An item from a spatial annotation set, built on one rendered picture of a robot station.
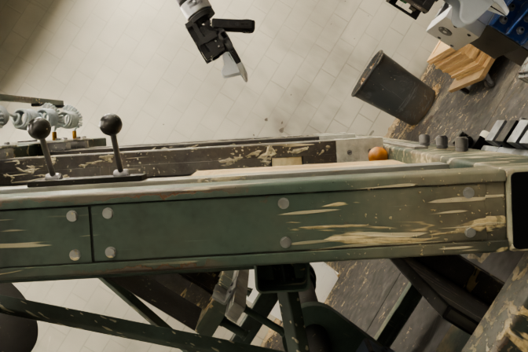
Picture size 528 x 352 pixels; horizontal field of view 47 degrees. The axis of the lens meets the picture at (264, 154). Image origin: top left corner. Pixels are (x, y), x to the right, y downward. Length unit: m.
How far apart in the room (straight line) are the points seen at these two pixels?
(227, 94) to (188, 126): 0.53
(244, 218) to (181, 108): 5.75
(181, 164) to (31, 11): 5.53
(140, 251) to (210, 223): 0.10
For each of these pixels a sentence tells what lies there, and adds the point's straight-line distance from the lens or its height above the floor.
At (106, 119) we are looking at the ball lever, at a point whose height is 1.43.
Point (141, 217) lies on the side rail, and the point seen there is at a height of 1.28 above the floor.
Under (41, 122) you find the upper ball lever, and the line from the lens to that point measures 1.06.
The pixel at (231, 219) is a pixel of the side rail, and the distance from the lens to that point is 0.80.
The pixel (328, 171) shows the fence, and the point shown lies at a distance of 1.05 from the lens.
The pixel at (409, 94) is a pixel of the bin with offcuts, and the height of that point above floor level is 0.23.
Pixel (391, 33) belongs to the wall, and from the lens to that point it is 6.91.
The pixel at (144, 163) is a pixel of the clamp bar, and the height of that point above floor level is 1.42.
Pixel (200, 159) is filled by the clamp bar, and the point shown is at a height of 1.30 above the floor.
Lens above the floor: 1.21
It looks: 2 degrees down
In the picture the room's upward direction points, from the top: 58 degrees counter-clockwise
